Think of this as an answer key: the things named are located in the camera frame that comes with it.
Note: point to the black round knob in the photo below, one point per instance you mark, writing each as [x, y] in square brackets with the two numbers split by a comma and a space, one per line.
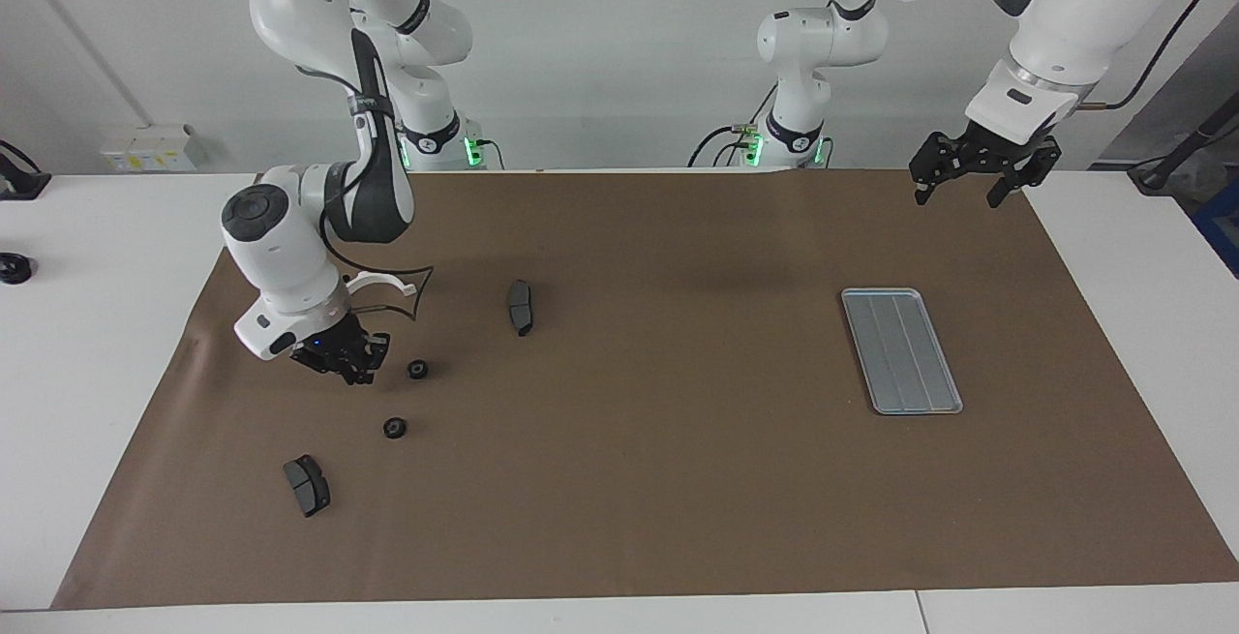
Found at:
[14, 269]

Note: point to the black stand leg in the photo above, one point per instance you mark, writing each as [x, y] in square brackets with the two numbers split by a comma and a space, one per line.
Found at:
[1186, 145]

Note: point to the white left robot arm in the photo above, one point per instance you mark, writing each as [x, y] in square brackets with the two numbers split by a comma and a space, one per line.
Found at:
[1084, 15]

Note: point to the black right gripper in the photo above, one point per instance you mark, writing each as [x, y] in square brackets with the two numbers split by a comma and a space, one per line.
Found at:
[339, 348]

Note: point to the white wall socket box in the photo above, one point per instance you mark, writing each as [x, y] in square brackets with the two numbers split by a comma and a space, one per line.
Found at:
[150, 150]

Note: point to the brown paper table mat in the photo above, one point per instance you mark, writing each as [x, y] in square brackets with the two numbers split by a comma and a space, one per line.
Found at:
[629, 479]

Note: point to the black table clamp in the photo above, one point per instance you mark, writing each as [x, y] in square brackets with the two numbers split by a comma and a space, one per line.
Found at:
[19, 184]

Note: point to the dark grey brake pad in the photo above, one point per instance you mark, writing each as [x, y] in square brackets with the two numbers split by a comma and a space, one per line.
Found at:
[521, 308]
[308, 487]

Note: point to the large black bearing gear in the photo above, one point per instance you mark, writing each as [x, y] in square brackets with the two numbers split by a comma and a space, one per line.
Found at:
[418, 369]
[394, 428]

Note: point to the silver metal tray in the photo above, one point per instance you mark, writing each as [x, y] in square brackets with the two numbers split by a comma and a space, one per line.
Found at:
[900, 353]

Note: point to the blue crate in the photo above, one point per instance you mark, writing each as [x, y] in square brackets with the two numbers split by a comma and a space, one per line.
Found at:
[1222, 227]

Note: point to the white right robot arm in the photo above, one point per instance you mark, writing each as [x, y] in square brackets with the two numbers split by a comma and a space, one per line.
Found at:
[281, 256]

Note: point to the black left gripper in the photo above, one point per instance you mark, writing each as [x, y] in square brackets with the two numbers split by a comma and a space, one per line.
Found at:
[982, 155]

